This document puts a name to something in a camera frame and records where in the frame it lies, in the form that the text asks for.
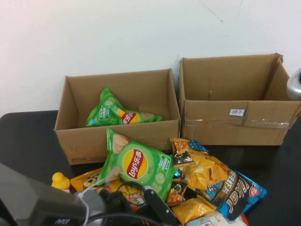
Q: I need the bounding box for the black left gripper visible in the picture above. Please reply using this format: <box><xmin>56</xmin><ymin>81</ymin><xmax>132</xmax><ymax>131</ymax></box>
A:
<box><xmin>134</xmin><ymin>186</ymin><xmax>177</xmax><ymax>226</ymax></box>

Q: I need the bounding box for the green Lay's cucumber chips bag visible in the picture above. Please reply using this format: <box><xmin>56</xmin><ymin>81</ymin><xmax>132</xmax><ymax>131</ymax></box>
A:
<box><xmin>85</xmin><ymin>87</ymin><xmax>163</xmax><ymax>128</ymax></box>
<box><xmin>95</xmin><ymin>128</ymin><xmax>178</xmax><ymax>202</ymax></box>

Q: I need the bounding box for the yellow potato sticks snack bag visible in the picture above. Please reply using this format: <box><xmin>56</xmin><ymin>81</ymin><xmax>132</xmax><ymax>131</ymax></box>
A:
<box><xmin>70</xmin><ymin>168</ymin><xmax>148</xmax><ymax>209</ymax></box>

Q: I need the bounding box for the small black orange snack packet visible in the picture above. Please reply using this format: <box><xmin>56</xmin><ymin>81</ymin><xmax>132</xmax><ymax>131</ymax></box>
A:
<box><xmin>166</xmin><ymin>178</ymin><xmax>197</xmax><ymax>204</ymax></box>
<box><xmin>169</xmin><ymin>137</ymin><xmax>195</xmax><ymax>168</ymax></box>

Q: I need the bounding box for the small yellow snack packet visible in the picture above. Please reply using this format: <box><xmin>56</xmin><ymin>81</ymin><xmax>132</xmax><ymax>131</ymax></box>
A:
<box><xmin>170</xmin><ymin>197</ymin><xmax>217</xmax><ymax>226</ymax></box>

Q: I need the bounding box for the blue black Jikar chips bag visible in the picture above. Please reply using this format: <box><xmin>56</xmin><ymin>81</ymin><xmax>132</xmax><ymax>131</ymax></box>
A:
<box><xmin>174</xmin><ymin>139</ymin><xmax>268</xmax><ymax>221</ymax></box>

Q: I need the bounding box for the cardboard box with clear tape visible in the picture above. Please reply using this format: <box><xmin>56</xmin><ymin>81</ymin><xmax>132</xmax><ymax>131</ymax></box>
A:
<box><xmin>178</xmin><ymin>53</ymin><xmax>301</xmax><ymax>146</ymax></box>

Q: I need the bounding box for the cardboard box with printed text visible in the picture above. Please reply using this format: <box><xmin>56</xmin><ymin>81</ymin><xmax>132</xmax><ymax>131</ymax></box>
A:
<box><xmin>54</xmin><ymin>68</ymin><xmax>182</xmax><ymax>165</ymax></box>

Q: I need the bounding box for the yellow rubber duck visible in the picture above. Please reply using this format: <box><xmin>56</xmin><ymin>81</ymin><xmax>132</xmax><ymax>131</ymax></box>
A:
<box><xmin>51</xmin><ymin>172</ymin><xmax>71</xmax><ymax>190</ymax></box>

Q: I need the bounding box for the white sticker label red writing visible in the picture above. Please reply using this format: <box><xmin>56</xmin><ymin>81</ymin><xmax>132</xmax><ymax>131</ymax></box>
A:
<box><xmin>228</xmin><ymin>108</ymin><xmax>246</xmax><ymax>117</ymax></box>

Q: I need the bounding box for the white cable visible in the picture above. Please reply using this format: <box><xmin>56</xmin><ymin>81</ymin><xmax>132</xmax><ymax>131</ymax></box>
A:
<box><xmin>74</xmin><ymin>186</ymin><xmax>98</xmax><ymax>224</ymax></box>

